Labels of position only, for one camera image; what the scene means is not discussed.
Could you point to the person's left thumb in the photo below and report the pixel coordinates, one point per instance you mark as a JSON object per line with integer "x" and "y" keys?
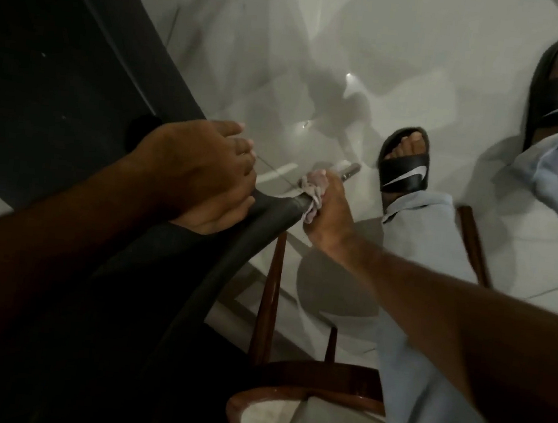
{"x": 216, "y": 217}

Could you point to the light blue trousers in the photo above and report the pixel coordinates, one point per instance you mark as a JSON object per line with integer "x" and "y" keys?
{"x": 424, "y": 343}

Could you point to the person's left forearm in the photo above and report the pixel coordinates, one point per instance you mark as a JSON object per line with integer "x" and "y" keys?
{"x": 47, "y": 244}

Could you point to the person's right hand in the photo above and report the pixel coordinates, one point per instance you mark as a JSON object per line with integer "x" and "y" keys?
{"x": 333, "y": 219}

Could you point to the person's left little finger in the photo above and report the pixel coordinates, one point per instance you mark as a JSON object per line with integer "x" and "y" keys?
{"x": 223, "y": 127}

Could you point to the person's right fingers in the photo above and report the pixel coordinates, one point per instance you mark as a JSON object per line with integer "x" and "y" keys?
{"x": 330, "y": 185}

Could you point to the dark wooden chair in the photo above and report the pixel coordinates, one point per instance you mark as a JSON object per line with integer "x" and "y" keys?
{"x": 236, "y": 244}

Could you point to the pale pink cleaning cloth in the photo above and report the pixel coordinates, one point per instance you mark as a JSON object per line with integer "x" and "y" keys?
{"x": 313, "y": 197}

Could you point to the person's left foot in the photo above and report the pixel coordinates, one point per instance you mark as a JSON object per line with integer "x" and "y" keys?
{"x": 405, "y": 145}

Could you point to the black cabinet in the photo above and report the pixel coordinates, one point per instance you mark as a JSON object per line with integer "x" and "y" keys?
{"x": 60, "y": 71}

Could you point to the person's right forearm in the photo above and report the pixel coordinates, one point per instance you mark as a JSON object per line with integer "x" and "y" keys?
{"x": 455, "y": 332}

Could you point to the person's left hand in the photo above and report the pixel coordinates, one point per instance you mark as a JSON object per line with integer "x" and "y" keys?
{"x": 190, "y": 159}

